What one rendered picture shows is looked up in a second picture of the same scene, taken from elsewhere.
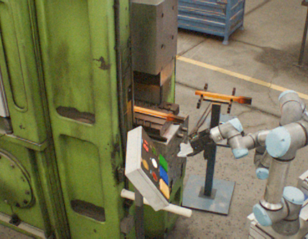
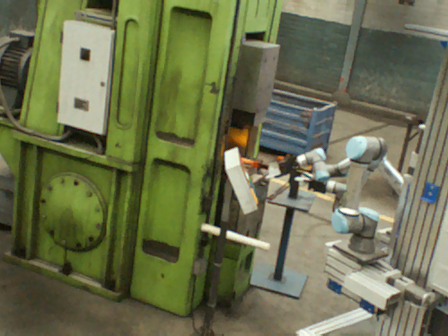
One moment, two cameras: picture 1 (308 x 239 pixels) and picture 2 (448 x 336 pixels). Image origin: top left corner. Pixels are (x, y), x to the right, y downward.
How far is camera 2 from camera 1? 1.90 m
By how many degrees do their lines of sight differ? 16
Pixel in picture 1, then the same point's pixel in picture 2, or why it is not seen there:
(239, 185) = (312, 278)
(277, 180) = (354, 183)
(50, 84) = (157, 106)
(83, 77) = (190, 103)
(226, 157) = (298, 256)
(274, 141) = (353, 145)
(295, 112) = not seen: hidden behind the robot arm
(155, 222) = (224, 280)
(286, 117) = not seen: hidden behind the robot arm
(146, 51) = (247, 90)
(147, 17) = (254, 58)
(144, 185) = (240, 183)
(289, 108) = not seen: hidden behind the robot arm
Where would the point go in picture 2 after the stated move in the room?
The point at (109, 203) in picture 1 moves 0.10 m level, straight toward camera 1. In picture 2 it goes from (188, 236) to (189, 243)
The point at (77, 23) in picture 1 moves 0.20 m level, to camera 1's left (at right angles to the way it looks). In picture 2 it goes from (195, 52) to (161, 47)
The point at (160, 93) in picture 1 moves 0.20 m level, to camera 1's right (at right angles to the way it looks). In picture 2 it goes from (246, 149) to (275, 153)
